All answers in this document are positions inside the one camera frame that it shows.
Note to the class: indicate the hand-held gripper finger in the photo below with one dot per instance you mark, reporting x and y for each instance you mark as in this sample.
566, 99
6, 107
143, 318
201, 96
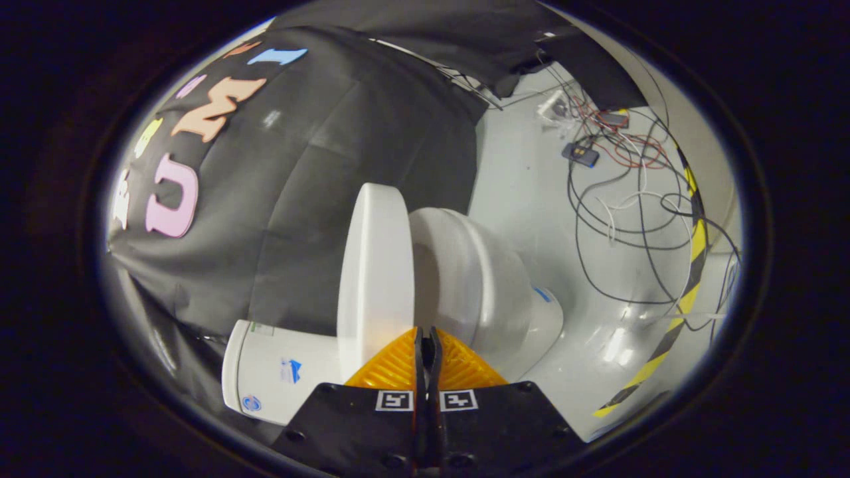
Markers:
433, 425
420, 425

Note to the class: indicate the white toilet lid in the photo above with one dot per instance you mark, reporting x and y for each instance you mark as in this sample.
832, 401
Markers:
375, 265

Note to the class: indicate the white toilet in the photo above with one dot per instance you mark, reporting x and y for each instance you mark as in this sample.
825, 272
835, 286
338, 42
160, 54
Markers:
491, 285

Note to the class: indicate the black backdrop cloth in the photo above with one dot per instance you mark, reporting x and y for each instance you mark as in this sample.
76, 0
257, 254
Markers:
299, 199

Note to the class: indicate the small blue device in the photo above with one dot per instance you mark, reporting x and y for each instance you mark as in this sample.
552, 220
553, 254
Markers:
581, 155

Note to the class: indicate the yellow black hazard tape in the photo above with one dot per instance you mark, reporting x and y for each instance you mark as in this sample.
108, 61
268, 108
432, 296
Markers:
697, 245

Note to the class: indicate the small dark circuit board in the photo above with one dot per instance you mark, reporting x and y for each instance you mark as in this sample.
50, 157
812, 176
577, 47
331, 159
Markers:
614, 119

